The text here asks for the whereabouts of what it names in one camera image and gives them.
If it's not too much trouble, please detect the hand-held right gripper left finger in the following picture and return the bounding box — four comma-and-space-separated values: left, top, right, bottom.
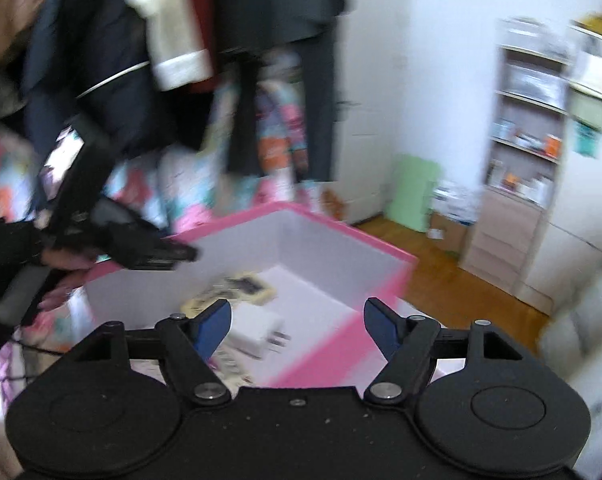
73, 298, 232, 406

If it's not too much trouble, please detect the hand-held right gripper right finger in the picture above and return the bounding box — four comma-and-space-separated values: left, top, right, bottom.
363, 297, 525, 406

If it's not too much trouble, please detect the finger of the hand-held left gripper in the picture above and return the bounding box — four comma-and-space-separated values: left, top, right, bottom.
95, 199, 200, 272

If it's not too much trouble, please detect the white charger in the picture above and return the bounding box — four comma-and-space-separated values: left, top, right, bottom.
225, 303, 293, 360

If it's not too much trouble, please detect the cream remote control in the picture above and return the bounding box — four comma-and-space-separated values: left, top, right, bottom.
181, 271, 278, 317

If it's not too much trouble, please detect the pink cardboard box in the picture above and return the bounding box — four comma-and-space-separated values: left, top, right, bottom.
68, 201, 420, 390

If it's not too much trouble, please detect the person's left hand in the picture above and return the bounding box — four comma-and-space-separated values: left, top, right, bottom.
37, 250, 100, 312

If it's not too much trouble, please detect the floral quilt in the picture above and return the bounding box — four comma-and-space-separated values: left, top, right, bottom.
0, 55, 327, 356

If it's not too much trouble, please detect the small cardboard box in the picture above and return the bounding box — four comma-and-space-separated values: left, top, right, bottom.
427, 210, 469, 257

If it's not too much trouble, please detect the black jacket with white piping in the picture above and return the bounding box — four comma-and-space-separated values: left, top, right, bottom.
21, 0, 154, 161

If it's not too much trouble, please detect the green folding chair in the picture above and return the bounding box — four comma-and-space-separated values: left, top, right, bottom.
384, 155, 441, 234

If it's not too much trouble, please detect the cream fleece-lined coat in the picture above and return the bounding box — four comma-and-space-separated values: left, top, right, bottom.
126, 0, 214, 92

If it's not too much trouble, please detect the red garment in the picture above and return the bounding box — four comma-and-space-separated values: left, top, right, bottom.
188, 0, 219, 93

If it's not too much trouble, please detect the wooden shelf unit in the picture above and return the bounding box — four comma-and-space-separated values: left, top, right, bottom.
458, 42, 574, 313

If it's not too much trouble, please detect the white door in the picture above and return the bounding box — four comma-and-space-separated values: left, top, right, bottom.
338, 10, 399, 223

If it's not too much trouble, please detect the black hanging coat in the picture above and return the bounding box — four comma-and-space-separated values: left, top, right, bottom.
208, 0, 347, 181

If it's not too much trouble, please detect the teal card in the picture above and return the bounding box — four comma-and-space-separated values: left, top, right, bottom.
575, 121, 601, 159

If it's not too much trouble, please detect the green hanging pouch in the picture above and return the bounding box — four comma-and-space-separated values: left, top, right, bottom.
570, 94, 602, 133

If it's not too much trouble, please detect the white tote bag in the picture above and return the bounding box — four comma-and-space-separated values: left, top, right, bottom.
568, 52, 602, 103

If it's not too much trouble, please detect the clear plastic storage box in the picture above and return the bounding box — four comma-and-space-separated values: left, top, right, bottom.
500, 16, 573, 58

